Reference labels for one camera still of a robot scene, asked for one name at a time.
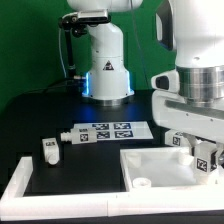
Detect black cable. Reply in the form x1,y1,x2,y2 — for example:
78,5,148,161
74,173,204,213
6,78,84,104

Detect black camera stand pole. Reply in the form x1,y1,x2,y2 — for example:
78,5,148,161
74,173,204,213
64,30,76,77

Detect white U-shaped fence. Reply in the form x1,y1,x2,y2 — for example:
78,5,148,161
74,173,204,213
0,157,224,221

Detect white sheet with markers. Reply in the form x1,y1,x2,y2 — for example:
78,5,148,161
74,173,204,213
74,121,153,141

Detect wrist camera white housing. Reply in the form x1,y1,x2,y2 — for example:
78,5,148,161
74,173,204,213
151,70,180,93

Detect white square tabletop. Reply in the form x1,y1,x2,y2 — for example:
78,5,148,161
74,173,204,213
120,147,224,191

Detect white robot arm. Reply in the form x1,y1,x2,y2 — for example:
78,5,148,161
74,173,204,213
67,0,224,152

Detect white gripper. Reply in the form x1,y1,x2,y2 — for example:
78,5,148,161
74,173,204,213
152,90,224,166

